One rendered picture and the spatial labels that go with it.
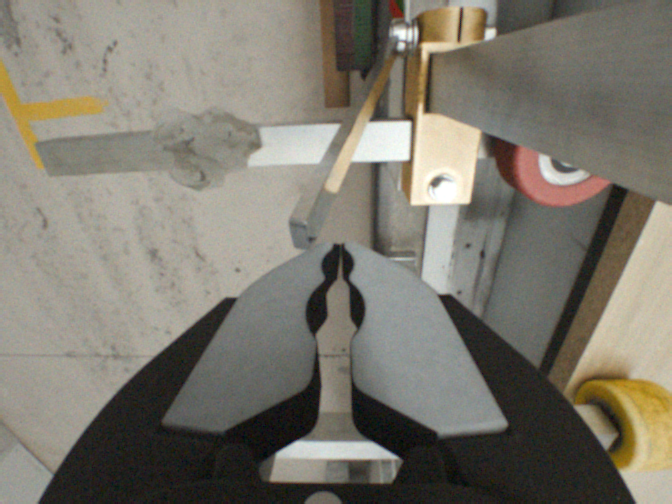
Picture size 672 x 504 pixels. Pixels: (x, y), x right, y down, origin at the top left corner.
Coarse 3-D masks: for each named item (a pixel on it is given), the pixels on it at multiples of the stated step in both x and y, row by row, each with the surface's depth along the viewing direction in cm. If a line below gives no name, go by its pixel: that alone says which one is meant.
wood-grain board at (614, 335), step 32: (640, 224) 23; (608, 256) 26; (640, 256) 24; (608, 288) 26; (640, 288) 25; (576, 320) 30; (608, 320) 27; (640, 320) 27; (576, 352) 30; (608, 352) 29; (640, 352) 29; (576, 384) 31; (640, 480) 41
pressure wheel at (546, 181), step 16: (496, 144) 22; (512, 144) 20; (496, 160) 23; (512, 160) 20; (528, 160) 20; (544, 160) 20; (512, 176) 21; (528, 176) 20; (544, 176) 20; (560, 176) 20; (576, 176) 20; (592, 176) 20; (528, 192) 21; (544, 192) 21; (560, 192) 21; (576, 192) 21; (592, 192) 21
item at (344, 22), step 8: (336, 0) 32; (344, 0) 32; (336, 8) 32; (344, 8) 32; (352, 8) 32; (336, 16) 33; (344, 16) 33; (352, 16) 33; (344, 24) 33; (352, 24) 33; (344, 32) 33; (352, 32) 33; (344, 40) 34; (352, 40) 34; (344, 48) 34; (352, 48) 34; (344, 56) 34; (352, 56) 34; (344, 64) 35; (352, 64) 35
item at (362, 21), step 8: (360, 0) 32; (368, 0) 32; (360, 8) 32; (368, 8) 32; (360, 16) 33; (368, 16) 32; (360, 24) 33; (368, 24) 33; (360, 32) 33; (368, 32) 33; (360, 40) 34; (368, 40) 34; (360, 48) 34; (368, 48) 34; (360, 56) 34; (368, 56) 34; (360, 64) 35; (368, 64) 35
